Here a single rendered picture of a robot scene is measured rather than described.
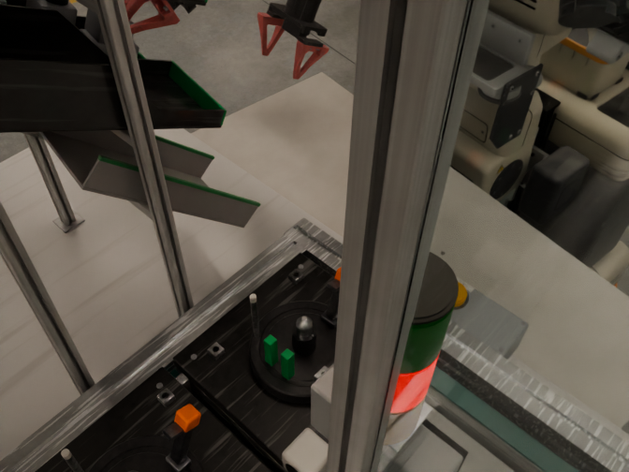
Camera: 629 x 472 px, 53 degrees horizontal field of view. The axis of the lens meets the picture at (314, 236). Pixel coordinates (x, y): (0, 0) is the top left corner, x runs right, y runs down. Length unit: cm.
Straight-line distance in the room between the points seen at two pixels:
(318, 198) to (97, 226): 39
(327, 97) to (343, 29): 191
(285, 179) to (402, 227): 95
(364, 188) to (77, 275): 89
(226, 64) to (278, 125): 175
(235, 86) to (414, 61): 270
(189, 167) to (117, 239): 22
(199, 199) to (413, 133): 65
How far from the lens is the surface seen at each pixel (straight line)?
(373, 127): 22
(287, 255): 94
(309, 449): 75
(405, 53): 20
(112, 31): 63
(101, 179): 75
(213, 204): 87
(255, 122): 132
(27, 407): 99
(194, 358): 84
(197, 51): 314
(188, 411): 69
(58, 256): 114
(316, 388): 50
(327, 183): 118
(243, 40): 319
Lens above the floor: 169
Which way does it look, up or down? 49 degrees down
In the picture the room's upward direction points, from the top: 1 degrees clockwise
